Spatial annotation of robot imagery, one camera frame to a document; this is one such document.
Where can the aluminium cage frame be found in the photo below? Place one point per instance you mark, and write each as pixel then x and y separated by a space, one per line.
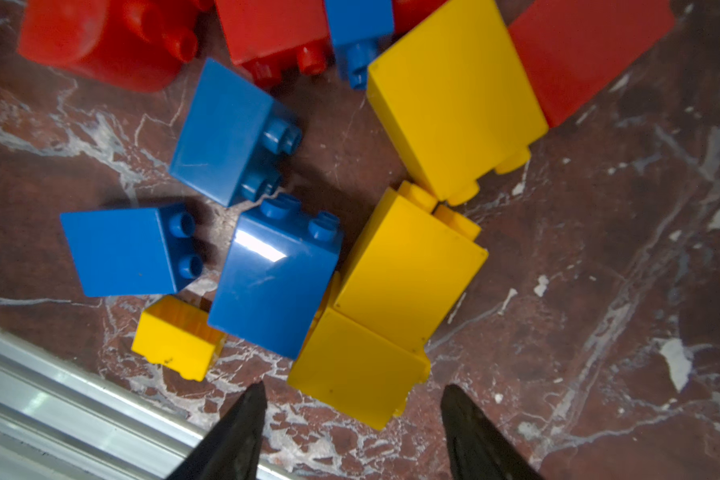
pixel 58 421

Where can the red lego pile bottom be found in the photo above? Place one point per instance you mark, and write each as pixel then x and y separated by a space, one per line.
pixel 267 37

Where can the small yellow lego front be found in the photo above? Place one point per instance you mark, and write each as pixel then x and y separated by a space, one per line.
pixel 175 334

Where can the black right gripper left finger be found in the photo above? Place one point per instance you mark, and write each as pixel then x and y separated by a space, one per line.
pixel 231 449

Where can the blue lego in pile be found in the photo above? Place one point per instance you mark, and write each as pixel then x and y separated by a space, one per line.
pixel 359 29

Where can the long red lego brick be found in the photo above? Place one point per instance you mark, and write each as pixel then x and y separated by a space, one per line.
pixel 409 13

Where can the yellow lego pile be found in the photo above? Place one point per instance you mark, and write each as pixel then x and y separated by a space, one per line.
pixel 455 100

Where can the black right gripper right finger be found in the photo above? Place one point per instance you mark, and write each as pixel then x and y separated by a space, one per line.
pixel 476 448

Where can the red square lego right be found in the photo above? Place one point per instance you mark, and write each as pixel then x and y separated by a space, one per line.
pixel 571 49

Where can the blue small lego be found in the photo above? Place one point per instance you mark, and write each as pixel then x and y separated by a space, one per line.
pixel 233 138

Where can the blue lego front right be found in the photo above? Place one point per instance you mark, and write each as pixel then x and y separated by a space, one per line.
pixel 279 264

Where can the blue lego front left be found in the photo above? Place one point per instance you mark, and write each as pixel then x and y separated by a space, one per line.
pixel 135 251

